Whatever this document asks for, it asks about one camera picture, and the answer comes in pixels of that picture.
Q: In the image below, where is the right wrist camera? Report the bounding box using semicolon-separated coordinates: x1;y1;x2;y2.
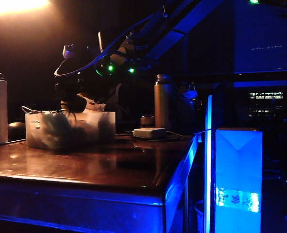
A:
62;43;76;59

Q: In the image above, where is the grey cord bundle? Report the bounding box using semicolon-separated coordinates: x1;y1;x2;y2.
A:
20;105;60;115

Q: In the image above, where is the dark monitor screen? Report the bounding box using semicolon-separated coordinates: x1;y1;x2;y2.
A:
248;90;285;118

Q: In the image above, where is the brown kiwi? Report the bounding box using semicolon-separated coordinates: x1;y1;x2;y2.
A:
67;98;86;114

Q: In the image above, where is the small metal can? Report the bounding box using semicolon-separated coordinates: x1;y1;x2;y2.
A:
140;115;156;127

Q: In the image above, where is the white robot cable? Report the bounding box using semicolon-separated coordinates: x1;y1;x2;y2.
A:
53;56;98;77

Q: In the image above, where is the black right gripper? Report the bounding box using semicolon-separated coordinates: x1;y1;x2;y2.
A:
54;76;91;109

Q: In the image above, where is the large grey cabinet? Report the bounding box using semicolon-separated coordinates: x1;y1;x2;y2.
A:
232;0;287;74

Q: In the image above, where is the translucent plastic box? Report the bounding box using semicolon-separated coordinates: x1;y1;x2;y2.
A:
25;111;116;150

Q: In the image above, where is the white printed packet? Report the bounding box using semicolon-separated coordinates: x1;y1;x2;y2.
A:
77;93;107;113

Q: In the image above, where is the tall cardboard box with tape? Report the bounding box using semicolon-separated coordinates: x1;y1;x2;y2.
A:
215;127;264;233

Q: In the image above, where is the dark bottle with blue mask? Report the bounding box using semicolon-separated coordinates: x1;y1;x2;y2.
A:
175;82;199;134

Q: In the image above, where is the glowing upright panel edge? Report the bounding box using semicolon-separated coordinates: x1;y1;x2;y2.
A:
204;94;213;233

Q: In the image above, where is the white power adapter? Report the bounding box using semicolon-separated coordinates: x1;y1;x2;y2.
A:
132;127;167;139

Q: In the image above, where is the steel thermos bottle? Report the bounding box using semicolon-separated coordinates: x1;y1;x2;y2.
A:
154;74;176;131

